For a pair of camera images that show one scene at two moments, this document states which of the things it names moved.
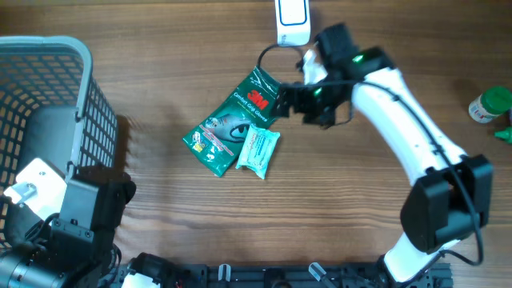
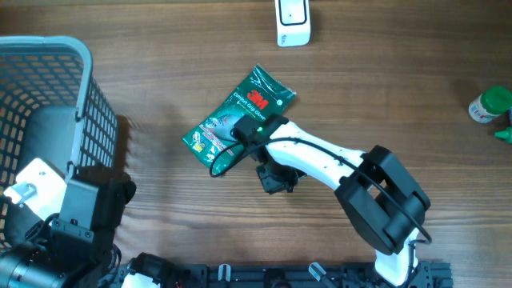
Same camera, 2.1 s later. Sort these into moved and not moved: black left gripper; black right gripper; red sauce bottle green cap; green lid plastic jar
Moved: black right gripper
Not moved: green lid plastic jar; black left gripper; red sauce bottle green cap
